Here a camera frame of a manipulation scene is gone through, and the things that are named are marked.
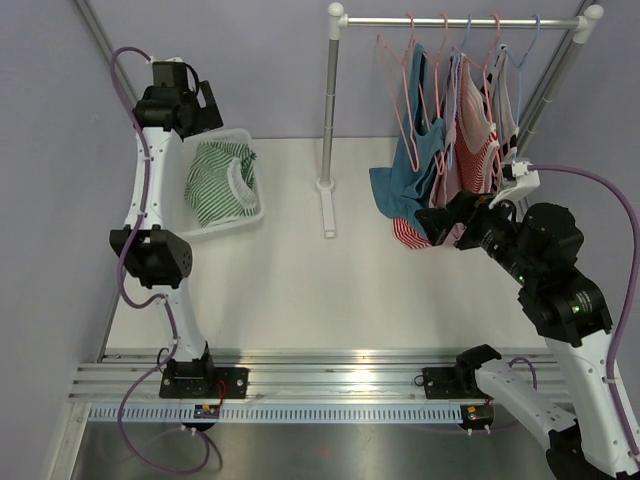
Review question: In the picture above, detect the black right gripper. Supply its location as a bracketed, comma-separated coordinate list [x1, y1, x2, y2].
[415, 187, 538, 285]

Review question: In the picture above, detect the pink lilac tank top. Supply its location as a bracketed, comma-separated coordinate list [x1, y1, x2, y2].
[431, 53, 465, 208]

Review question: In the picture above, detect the blue tank top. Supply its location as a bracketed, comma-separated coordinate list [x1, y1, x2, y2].
[369, 41, 444, 223]

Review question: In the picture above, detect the green striped tank top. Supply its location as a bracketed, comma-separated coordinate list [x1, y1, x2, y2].
[184, 140, 258, 227]

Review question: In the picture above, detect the pink hanger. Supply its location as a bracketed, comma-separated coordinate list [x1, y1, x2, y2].
[464, 13, 506, 191]
[432, 12, 451, 176]
[376, 13, 420, 173]

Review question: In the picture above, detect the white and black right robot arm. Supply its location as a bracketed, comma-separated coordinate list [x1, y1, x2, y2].
[416, 191, 639, 479]

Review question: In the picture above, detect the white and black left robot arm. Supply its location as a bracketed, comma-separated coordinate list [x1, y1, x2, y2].
[109, 56, 226, 399]

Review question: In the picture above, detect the red striped tank top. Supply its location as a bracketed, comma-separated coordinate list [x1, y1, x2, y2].
[369, 44, 500, 249]

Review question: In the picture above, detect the black white striped tank top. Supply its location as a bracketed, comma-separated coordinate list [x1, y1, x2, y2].
[486, 46, 515, 162]

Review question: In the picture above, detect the light blue end hanger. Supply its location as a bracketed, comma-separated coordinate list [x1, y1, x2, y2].
[501, 13, 543, 166]

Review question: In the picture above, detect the white plastic laundry basket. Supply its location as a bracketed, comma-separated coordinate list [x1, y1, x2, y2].
[172, 128, 265, 243]

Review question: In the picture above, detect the silver white clothes rack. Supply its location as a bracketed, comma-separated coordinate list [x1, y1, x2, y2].
[316, 1, 604, 239]

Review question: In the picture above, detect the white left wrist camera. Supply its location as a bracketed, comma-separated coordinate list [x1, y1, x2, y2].
[151, 60, 189, 92]

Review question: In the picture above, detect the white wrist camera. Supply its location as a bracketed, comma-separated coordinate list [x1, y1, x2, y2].
[489, 159, 540, 209]
[151, 60, 189, 92]

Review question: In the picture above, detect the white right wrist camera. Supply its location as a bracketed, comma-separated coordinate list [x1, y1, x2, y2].
[489, 159, 540, 209]

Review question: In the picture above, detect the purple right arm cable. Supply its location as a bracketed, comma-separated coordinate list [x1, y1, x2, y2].
[529, 163, 640, 456]

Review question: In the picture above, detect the aluminium mounting rail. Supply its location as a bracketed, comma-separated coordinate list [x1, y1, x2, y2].
[67, 344, 609, 404]

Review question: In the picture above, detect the white slotted cable duct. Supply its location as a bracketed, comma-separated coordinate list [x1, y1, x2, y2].
[89, 402, 462, 425]

